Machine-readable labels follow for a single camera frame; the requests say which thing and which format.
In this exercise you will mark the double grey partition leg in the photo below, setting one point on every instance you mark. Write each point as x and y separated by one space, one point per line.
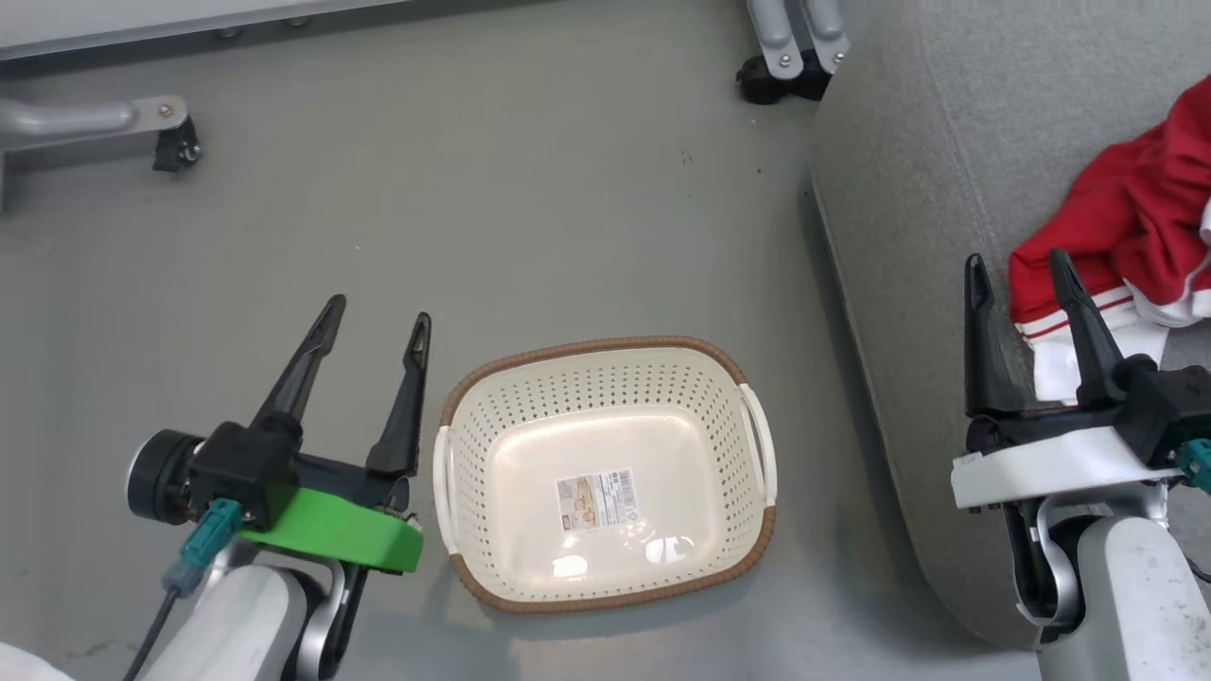
795 28

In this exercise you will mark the small metal partition foot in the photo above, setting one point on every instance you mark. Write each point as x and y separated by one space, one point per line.
298 20
227 33

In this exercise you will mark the single grey partition leg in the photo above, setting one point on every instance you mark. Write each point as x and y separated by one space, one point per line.
76 118

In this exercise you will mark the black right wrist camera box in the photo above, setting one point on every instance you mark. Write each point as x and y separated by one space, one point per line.
1173 407

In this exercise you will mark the paper label sticker in basket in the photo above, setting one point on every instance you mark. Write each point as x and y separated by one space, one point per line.
596 499

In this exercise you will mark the red garment with white stripes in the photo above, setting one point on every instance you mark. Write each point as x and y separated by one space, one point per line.
1107 227

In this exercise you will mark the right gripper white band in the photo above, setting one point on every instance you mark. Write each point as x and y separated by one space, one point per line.
1050 463

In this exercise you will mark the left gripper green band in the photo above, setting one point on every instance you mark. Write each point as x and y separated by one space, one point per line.
341 530

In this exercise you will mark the black cylindrical left gripper motor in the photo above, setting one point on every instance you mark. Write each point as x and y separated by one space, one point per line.
161 478

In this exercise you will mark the cream perforated basket brown rim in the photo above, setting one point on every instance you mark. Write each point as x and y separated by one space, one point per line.
516 473

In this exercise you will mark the grey fabric sofa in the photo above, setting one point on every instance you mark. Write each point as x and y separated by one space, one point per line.
927 236

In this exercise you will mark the black caster wheel single leg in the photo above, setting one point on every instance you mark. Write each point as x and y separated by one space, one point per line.
178 147

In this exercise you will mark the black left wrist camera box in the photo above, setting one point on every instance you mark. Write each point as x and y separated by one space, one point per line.
246 468

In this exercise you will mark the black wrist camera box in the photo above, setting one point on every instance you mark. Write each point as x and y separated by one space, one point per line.
1173 407
246 468

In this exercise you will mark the black casters double leg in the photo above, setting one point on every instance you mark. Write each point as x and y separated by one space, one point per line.
771 80

